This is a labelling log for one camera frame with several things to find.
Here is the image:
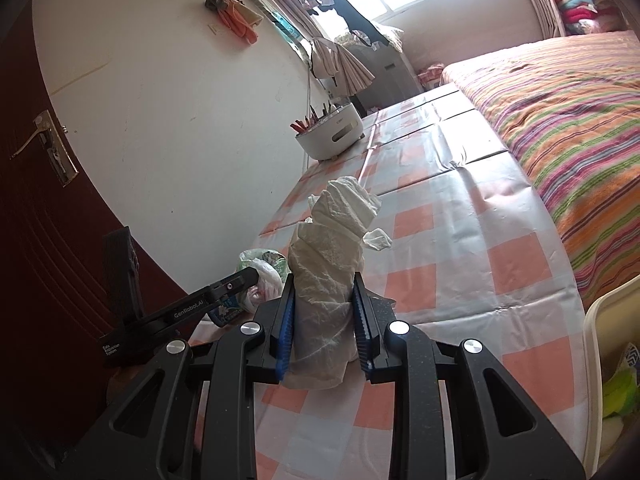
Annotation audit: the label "green plastic snack bag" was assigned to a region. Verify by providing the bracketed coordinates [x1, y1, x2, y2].
[602, 342, 639, 418]

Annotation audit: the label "checkered pink plastic tablecloth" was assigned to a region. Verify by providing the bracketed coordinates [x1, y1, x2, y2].
[188, 81, 597, 480]

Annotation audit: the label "hanging clothes at window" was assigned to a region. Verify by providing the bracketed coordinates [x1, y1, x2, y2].
[296, 0, 390, 47]

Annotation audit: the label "orange cloth on wall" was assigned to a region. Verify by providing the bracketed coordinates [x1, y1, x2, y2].
[205, 0, 264, 44]

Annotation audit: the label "white knotted plastic bag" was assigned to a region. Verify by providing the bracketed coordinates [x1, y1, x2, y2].
[238, 248, 290, 313]

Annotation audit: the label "folded beige umbrella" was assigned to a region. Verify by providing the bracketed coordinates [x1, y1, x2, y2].
[311, 37, 375, 98]

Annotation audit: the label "white round container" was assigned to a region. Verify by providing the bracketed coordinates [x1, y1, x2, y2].
[295, 103, 364, 162]

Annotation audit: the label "cream plastic trash bin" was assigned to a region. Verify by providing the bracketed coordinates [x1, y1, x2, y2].
[582, 276, 639, 476]

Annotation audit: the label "metal door handle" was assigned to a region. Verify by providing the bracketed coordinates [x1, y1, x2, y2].
[10, 110, 79, 188]

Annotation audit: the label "striped colourful bed sheet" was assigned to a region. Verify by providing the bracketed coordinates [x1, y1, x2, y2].
[442, 30, 639, 307]

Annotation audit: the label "grey air conditioner unit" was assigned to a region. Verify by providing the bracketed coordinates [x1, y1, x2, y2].
[346, 42, 423, 113]

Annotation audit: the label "dark red wooden door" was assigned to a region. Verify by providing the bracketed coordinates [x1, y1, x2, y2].
[0, 0, 191, 411]

